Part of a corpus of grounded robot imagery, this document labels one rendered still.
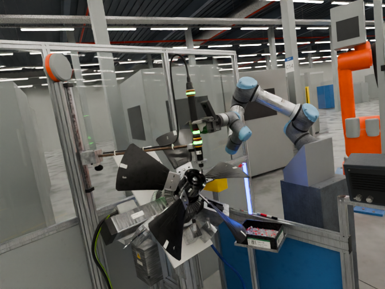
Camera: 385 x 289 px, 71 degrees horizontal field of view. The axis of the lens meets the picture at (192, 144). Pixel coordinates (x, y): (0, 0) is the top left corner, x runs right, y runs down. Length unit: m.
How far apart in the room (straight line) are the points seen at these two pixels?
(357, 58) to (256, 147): 2.23
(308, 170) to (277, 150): 4.19
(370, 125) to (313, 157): 3.23
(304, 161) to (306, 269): 0.59
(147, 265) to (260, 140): 4.31
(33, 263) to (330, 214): 1.73
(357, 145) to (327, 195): 3.29
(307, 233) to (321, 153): 0.51
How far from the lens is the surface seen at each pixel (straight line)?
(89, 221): 1.71
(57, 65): 1.64
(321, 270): 1.67
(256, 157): 5.54
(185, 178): 1.27
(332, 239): 1.53
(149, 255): 1.61
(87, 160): 1.60
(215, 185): 1.81
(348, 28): 5.07
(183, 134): 1.50
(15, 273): 1.86
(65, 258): 1.91
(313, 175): 1.77
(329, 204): 1.80
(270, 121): 5.73
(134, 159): 1.27
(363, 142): 5.00
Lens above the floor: 1.55
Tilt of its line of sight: 7 degrees down
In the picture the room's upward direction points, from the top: 9 degrees counter-clockwise
